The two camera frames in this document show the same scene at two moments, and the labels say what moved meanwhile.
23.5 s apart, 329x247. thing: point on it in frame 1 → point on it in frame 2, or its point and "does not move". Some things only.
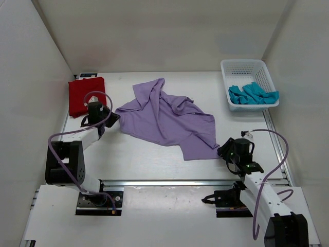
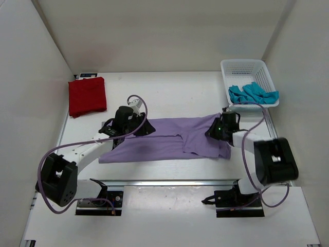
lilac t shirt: [159, 118] → [172, 137]
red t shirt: [80, 91] does not move
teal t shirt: [252, 94] does not move
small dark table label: [88, 74] does not move
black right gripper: [223, 152] → [211, 133]
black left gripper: [114, 118] → [146, 128]
